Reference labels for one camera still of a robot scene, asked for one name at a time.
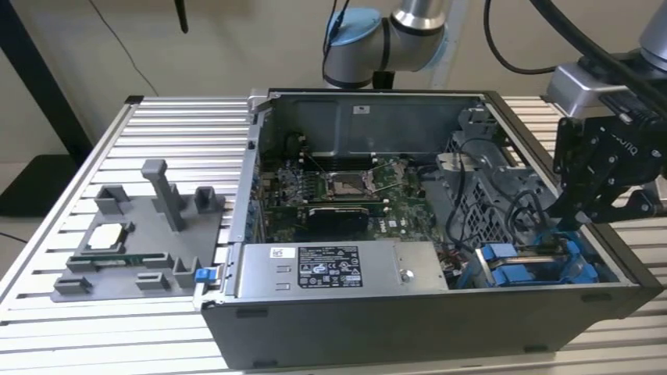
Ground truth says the grey metal disk bay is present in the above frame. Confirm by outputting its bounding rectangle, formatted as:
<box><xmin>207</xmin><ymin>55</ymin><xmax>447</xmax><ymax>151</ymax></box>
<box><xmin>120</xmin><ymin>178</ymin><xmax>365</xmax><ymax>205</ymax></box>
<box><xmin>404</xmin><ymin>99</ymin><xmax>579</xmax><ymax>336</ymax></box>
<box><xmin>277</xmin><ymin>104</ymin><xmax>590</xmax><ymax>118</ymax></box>
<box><xmin>420</xmin><ymin>130</ymin><xmax>564</xmax><ymax>251</ymax></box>

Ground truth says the CPU socket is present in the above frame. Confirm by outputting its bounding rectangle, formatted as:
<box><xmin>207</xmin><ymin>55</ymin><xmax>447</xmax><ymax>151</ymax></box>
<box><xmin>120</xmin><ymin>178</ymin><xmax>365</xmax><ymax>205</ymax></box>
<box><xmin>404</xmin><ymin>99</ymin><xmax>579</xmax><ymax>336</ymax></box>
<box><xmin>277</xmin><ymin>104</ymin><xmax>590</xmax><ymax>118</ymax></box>
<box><xmin>325</xmin><ymin>171</ymin><xmax>376</xmax><ymax>198</ymax></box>

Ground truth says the long black cable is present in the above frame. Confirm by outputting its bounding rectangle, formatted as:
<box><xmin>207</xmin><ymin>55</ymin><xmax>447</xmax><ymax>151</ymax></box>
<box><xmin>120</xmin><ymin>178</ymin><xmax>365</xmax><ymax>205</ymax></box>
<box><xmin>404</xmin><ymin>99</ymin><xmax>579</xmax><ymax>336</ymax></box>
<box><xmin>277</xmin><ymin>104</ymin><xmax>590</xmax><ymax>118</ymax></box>
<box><xmin>445</xmin><ymin>136</ymin><xmax>522</xmax><ymax>251</ymax></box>

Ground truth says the black slanted post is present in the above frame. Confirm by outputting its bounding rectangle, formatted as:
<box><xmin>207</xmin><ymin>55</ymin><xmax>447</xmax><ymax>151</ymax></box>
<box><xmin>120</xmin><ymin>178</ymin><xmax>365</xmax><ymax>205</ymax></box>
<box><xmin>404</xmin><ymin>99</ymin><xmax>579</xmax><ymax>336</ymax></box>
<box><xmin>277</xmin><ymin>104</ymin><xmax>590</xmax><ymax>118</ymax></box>
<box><xmin>0</xmin><ymin>0</ymin><xmax>95</xmax><ymax>157</ymax></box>

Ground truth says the black disk wire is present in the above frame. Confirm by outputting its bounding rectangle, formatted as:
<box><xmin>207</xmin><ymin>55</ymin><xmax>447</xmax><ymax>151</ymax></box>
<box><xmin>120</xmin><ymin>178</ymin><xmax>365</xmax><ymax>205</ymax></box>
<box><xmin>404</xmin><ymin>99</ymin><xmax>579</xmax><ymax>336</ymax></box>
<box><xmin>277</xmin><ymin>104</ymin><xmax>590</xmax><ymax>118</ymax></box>
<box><xmin>507</xmin><ymin>186</ymin><xmax>562</xmax><ymax>244</ymax></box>

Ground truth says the RAM slot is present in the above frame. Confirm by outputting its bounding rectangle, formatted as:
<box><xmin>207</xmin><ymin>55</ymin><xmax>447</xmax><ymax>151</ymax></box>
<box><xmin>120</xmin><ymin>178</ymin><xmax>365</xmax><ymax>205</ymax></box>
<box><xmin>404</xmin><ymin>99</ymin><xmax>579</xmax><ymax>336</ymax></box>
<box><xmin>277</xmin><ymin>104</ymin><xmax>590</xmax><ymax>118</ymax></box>
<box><xmin>300</xmin><ymin>198</ymin><xmax>389</xmax><ymax>207</ymax></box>

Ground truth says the thin black wall cable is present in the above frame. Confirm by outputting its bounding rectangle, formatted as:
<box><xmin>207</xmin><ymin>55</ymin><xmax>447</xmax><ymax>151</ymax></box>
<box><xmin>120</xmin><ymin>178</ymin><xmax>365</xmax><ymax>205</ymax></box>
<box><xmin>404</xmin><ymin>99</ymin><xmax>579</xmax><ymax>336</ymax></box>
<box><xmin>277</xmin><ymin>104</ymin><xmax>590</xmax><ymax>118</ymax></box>
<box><xmin>88</xmin><ymin>0</ymin><xmax>160</xmax><ymax>97</ymax></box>

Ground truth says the green motherboard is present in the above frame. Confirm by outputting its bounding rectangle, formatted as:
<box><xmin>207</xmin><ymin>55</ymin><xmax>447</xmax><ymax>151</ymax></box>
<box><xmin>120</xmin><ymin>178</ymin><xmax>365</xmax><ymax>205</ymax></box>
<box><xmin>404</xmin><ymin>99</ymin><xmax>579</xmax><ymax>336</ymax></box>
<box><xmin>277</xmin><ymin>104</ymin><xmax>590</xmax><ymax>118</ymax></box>
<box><xmin>257</xmin><ymin>155</ymin><xmax>436</xmax><ymax>241</ymax></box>

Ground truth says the metal locking lever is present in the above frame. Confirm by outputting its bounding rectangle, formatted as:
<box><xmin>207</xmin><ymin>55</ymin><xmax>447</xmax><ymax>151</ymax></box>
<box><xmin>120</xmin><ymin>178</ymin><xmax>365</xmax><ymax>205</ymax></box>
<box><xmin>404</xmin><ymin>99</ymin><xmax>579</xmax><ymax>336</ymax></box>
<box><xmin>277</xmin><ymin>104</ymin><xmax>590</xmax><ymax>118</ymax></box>
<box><xmin>375</xmin><ymin>170</ymin><xmax>407</xmax><ymax>193</ymax></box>

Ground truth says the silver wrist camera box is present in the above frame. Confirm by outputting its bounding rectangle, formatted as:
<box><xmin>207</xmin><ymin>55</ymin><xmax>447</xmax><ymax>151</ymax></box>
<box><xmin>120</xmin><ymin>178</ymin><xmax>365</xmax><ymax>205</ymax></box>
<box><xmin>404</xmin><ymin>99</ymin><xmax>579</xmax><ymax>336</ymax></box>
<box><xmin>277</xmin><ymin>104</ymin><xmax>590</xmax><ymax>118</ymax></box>
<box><xmin>544</xmin><ymin>64</ymin><xmax>646</xmax><ymax>118</ymax></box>

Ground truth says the grey parts rack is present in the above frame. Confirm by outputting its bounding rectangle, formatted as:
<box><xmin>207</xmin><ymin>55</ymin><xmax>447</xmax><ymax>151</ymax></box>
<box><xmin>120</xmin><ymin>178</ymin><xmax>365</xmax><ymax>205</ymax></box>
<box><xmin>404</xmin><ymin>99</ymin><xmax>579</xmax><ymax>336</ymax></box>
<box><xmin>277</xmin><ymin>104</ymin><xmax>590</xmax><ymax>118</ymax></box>
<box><xmin>49</xmin><ymin>159</ymin><xmax>228</xmax><ymax>302</ymax></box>

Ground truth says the thin cable at arm joint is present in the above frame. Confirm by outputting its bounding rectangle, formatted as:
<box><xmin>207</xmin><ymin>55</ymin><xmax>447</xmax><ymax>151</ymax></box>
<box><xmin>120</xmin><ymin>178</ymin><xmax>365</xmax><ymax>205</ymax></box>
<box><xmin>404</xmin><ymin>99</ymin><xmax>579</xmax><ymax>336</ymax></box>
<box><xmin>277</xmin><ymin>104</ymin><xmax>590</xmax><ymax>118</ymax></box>
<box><xmin>321</xmin><ymin>0</ymin><xmax>351</xmax><ymax>75</ymax></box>

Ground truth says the black graphics card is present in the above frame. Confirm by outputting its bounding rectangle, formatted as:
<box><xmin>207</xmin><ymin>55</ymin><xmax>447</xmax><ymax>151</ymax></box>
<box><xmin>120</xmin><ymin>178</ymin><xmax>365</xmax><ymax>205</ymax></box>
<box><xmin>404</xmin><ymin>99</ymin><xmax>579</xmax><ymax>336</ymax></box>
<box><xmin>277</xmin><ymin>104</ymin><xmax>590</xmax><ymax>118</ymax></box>
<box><xmin>304</xmin><ymin>205</ymin><xmax>371</xmax><ymax>240</ymax></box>

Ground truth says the hard disk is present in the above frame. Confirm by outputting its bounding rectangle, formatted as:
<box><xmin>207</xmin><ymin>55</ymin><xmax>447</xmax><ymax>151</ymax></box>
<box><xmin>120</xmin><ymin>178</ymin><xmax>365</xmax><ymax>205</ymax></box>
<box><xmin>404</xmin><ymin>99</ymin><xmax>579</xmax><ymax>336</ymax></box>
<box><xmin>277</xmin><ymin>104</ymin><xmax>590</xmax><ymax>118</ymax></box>
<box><xmin>479</xmin><ymin>240</ymin><xmax>598</xmax><ymax>283</ymax></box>

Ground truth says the blue carrier tab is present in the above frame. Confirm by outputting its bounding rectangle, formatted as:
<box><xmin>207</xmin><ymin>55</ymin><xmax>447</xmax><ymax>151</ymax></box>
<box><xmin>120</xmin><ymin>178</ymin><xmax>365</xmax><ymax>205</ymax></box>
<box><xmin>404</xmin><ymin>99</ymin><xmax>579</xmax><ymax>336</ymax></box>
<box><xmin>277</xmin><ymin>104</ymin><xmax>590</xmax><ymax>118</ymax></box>
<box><xmin>492</xmin><ymin>265</ymin><xmax>534</xmax><ymax>288</ymax></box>

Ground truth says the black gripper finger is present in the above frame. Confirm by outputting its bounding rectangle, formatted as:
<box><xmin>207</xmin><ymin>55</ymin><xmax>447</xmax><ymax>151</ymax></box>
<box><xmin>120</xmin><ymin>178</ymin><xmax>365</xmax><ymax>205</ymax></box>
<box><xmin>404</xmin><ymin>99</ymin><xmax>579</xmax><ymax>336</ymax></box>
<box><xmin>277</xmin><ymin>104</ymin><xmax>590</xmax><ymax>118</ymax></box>
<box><xmin>560</xmin><ymin>182</ymin><xmax>658</xmax><ymax>231</ymax></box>
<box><xmin>546</xmin><ymin>116</ymin><xmax>586</xmax><ymax>220</ymax></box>

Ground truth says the red black wire bundle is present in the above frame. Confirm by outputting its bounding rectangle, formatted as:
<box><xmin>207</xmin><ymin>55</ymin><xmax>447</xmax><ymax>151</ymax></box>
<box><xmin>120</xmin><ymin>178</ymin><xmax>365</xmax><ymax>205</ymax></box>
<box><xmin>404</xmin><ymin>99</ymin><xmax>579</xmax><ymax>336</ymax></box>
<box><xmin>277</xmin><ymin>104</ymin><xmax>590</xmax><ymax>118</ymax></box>
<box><xmin>440</xmin><ymin>244</ymin><xmax>474</xmax><ymax>278</ymax></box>

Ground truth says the black antenna rod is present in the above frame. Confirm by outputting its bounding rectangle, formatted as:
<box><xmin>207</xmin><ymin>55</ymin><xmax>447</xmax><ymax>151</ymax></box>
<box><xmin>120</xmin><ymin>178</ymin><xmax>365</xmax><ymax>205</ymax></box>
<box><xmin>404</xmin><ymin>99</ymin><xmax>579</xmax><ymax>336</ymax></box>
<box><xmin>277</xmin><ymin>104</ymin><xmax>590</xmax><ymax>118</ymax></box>
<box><xmin>171</xmin><ymin>0</ymin><xmax>189</xmax><ymax>34</ymax></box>

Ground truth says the green RAM stick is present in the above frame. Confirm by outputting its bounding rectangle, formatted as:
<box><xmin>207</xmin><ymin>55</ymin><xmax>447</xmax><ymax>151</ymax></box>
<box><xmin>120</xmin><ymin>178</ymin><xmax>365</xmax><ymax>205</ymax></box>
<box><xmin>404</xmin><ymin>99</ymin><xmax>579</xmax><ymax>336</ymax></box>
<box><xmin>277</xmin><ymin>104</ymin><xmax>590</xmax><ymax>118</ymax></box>
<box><xmin>72</xmin><ymin>253</ymin><xmax>168</xmax><ymax>269</ymax></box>

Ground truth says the silver power supply unit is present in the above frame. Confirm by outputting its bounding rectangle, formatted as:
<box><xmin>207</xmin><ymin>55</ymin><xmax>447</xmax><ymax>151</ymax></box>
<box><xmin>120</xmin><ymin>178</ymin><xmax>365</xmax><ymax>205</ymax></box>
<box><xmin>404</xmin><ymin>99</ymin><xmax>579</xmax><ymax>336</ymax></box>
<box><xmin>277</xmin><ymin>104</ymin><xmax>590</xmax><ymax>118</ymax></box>
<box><xmin>233</xmin><ymin>241</ymin><xmax>451</xmax><ymax>300</ymax></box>

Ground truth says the silver CPU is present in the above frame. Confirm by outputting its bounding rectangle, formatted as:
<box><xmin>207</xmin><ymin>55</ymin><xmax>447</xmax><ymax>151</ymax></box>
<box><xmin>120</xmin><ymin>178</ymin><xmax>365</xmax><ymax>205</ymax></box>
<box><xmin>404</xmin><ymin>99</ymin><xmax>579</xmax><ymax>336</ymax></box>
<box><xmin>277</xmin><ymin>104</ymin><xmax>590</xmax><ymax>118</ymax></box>
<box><xmin>85</xmin><ymin>224</ymin><xmax>129</xmax><ymax>251</ymax></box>

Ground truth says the black open PC case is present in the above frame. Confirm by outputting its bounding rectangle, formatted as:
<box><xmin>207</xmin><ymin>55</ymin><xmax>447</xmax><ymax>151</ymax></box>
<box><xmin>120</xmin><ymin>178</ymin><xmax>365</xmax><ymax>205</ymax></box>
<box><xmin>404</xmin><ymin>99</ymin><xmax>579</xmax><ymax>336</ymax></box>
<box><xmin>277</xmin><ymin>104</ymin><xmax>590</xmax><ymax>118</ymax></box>
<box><xmin>193</xmin><ymin>87</ymin><xmax>664</xmax><ymax>370</ymax></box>

